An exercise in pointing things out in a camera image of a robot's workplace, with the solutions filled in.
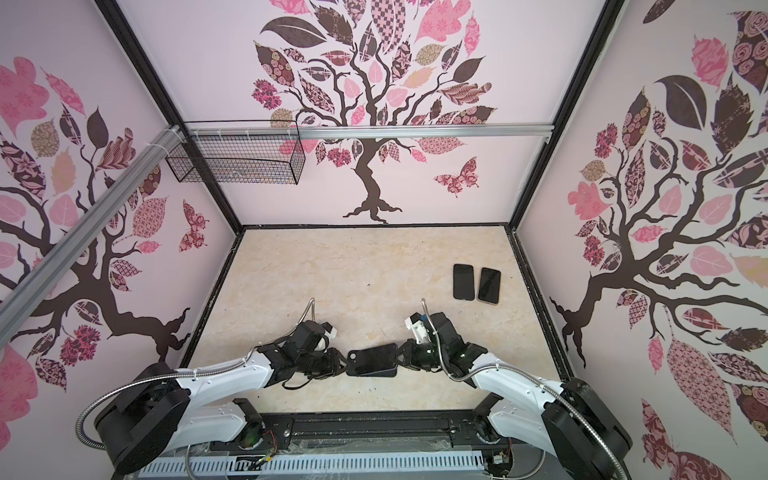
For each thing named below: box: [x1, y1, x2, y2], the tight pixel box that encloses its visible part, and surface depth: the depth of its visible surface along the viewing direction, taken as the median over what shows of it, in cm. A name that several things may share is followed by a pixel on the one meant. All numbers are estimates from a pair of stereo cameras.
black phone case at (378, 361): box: [346, 343, 397, 377], surface depth 85 cm
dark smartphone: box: [346, 343, 397, 377], surface depth 85 cm
